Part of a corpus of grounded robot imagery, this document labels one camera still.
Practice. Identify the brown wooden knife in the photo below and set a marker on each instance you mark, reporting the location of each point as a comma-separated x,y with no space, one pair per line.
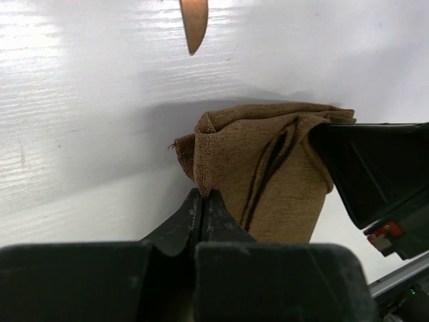
195,19

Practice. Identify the aluminium rail frame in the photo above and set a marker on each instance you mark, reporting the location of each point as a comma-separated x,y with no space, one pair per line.
408,274

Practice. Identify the brown cloth napkin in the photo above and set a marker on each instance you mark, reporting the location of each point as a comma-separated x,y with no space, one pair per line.
260,159

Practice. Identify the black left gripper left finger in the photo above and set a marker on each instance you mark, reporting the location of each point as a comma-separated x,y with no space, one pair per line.
146,280

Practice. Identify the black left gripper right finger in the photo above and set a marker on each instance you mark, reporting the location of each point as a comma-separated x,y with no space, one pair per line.
240,279

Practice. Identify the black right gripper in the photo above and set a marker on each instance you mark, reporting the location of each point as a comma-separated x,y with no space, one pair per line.
381,173

